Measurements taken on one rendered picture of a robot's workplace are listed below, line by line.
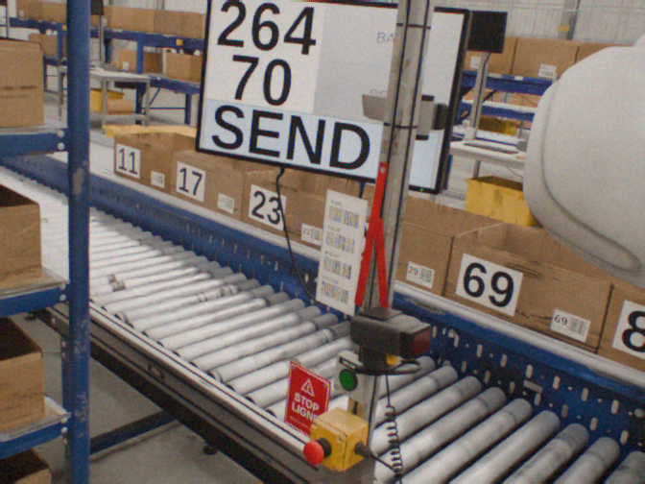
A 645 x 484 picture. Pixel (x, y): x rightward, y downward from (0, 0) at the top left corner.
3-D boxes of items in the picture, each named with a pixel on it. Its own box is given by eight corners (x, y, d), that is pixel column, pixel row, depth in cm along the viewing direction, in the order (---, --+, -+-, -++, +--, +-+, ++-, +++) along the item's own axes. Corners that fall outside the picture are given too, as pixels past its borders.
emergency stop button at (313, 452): (298, 460, 108) (301, 438, 107) (317, 449, 111) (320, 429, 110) (317, 471, 105) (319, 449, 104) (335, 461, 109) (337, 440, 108)
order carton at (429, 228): (327, 256, 194) (334, 200, 189) (388, 242, 215) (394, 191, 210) (441, 300, 169) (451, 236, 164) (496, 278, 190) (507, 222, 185)
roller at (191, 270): (75, 312, 184) (67, 299, 186) (221, 278, 222) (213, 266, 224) (80, 301, 181) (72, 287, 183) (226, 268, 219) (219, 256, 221)
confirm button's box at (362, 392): (329, 390, 112) (334, 353, 110) (342, 384, 114) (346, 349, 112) (361, 406, 107) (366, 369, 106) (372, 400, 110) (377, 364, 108)
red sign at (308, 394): (283, 422, 124) (289, 361, 120) (286, 421, 125) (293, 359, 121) (347, 463, 114) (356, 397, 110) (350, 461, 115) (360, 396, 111)
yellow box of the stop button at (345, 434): (300, 458, 111) (304, 421, 109) (334, 440, 117) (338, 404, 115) (368, 502, 102) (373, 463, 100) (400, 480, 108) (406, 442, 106)
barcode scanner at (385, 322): (407, 396, 96) (409, 327, 94) (345, 375, 104) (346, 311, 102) (432, 382, 101) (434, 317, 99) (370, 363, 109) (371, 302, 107)
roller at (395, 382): (274, 437, 133) (281, 419, 131) (419, 364, 171) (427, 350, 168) (291, 454, 130) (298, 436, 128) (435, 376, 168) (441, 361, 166)
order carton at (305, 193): (240, 223, 219) (243, 173, 214) (301, 213, 240) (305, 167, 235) (327, 256, 194) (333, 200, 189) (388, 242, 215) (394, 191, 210)
